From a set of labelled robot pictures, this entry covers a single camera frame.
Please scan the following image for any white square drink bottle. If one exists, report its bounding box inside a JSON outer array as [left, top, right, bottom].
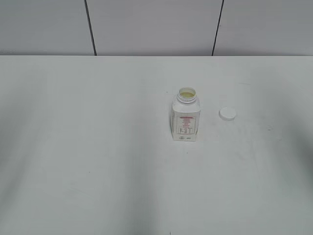
[[171, 87, 201, 141]]

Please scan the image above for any white screw cap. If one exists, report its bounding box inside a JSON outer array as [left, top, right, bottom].
[[218, 107, 237, 121]]

